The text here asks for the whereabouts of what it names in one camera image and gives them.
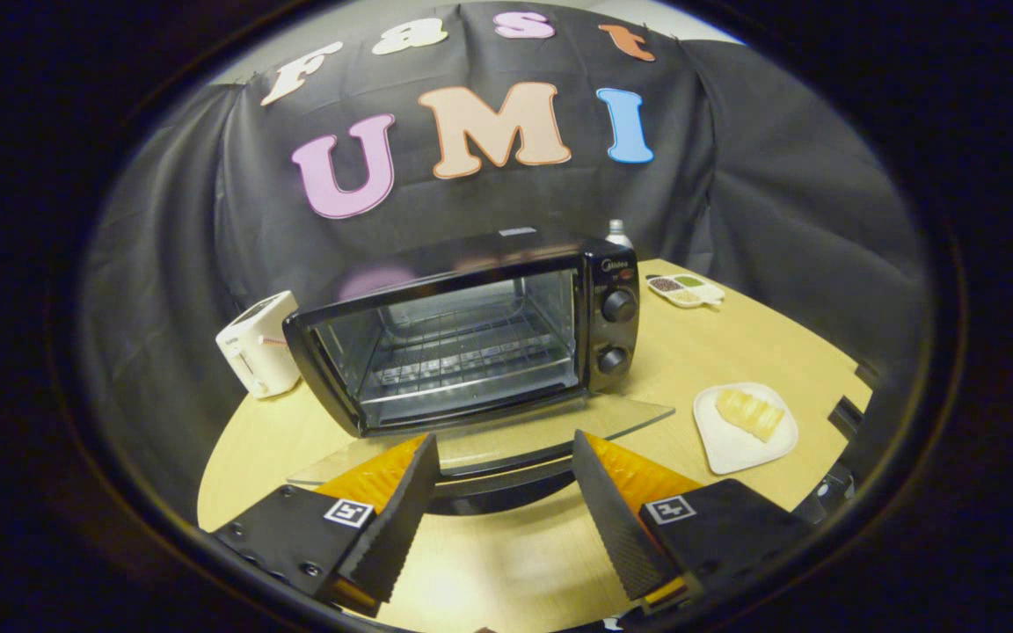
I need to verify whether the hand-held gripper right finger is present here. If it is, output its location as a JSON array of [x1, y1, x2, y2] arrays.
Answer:
[[572, 429, 813, 616]]

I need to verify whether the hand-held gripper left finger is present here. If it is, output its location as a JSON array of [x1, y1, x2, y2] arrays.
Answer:
[[210, 433, 442, 616]]

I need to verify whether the sliced yellow bread loaf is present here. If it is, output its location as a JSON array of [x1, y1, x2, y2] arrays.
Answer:
[[716, 388, 786, 442]]

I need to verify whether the black toaster oven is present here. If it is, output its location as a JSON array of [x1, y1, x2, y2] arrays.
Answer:
[[282, 227, 676, 516]]

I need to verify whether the white pop-up toaster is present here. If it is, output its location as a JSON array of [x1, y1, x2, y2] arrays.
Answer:
[[215, 291, 302, 399]]

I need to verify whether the white square plate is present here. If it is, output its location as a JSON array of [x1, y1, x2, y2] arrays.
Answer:
[[693, 382, 799, 476]]

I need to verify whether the white divided seasoning dish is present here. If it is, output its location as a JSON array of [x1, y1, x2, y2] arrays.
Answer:
[[645, 273, 725, 309]]

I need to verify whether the black backdrop cloth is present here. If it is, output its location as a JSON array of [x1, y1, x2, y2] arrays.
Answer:
[[76, 0, 938, 528]]

